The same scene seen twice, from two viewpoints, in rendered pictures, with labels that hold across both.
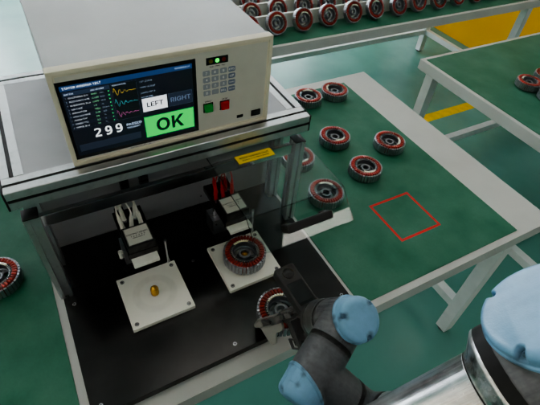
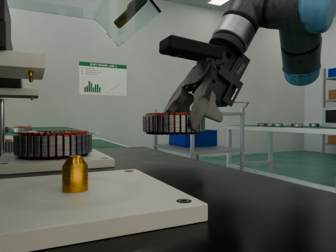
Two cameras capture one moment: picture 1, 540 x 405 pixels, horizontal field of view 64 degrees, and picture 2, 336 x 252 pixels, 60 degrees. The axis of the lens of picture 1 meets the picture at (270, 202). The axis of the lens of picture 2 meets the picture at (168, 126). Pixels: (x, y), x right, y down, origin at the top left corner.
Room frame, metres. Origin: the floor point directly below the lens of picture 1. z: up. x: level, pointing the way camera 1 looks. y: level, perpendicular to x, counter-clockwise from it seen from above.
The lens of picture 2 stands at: (0.46, 0.47, 0.84)
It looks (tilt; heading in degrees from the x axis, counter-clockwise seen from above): 1 degrees down; 278
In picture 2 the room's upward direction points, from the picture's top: straight up
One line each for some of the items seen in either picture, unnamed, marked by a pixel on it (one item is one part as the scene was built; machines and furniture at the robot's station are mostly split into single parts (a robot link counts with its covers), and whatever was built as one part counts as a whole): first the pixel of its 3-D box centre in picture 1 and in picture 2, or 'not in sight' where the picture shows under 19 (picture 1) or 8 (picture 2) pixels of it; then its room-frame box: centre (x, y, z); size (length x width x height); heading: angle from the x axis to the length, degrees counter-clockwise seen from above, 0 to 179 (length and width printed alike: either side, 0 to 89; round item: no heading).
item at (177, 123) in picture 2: (280, 311); (173, 123); (0.52, -0.05, 0.83); 0.11 x 0.11 x 0.04
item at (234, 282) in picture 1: (243, 259); (54, 159); (0.69, 0.05, 0.78); 0.15 x 0.15 x 0.01; 33
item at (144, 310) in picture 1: (155, 294); (75, 197); (0.56, 0.26, 0.78); 0.15 x 0.15 x 0.01; 33
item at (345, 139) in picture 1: (334, 137); not in sight; (1.29, -0.21, 0.77); 0.11 x 0.11 x 0.04
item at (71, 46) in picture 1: (145, 56); not in sight; (0.91, 0.32, 1.22); 0.44 x 0.39 x 0.20; 123
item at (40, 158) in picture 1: (147, 105); not in sight; (0.90, 0.33, 1.09); 0.68 x 0.44 x 0.05; 123
